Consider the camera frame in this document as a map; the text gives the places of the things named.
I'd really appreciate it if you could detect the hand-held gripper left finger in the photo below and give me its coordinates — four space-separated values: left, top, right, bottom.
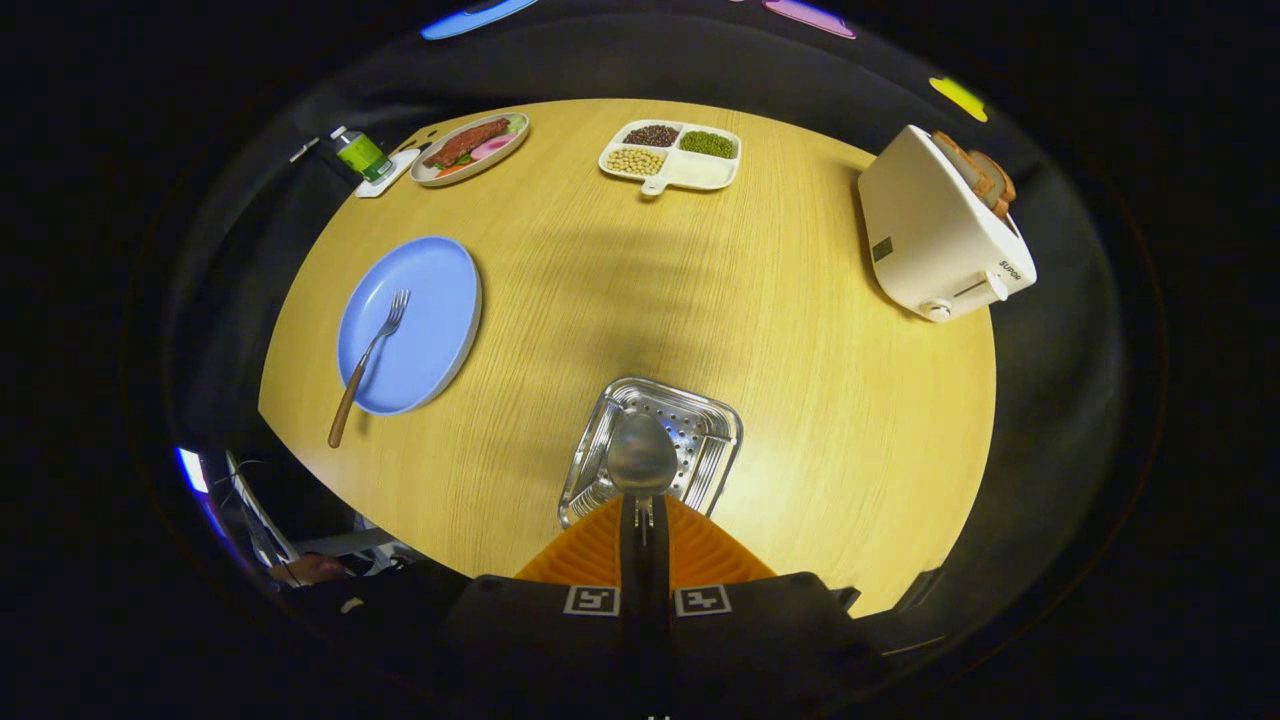
440 495 647 693

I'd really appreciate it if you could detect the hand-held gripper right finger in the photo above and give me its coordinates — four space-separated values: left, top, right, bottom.
646 495 883 693

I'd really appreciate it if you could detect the metal spoon with wooden handle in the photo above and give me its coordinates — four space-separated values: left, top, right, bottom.
606 412 679 546

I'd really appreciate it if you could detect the metal fork with wooden handle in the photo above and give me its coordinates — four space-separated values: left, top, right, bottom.
327 289 412 449

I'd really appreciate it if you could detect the metal perforated tray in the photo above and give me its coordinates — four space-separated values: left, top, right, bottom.
558 377 744 529

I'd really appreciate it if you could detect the blue round plate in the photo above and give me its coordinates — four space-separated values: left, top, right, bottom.
337 236 483 416

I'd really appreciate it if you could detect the white divided dish of beans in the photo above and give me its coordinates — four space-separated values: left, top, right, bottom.
598 120 743 197

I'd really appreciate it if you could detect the white toaster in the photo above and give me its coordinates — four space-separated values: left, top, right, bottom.
858 125 1038 323

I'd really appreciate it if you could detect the oval plate of food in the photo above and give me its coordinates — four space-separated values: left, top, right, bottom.
410 112 531 188

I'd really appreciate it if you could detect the white square coaster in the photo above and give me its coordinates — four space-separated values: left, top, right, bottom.
355 148 422 199

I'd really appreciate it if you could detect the green drink bottle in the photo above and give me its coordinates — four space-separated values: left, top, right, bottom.
330 126 396 184

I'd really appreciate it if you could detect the toasted bread slice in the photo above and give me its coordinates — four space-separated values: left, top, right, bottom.
968 150 1017 219
932 131 996 201

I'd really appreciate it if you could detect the white frame stand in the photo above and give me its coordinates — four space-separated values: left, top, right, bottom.
225 450 301 566

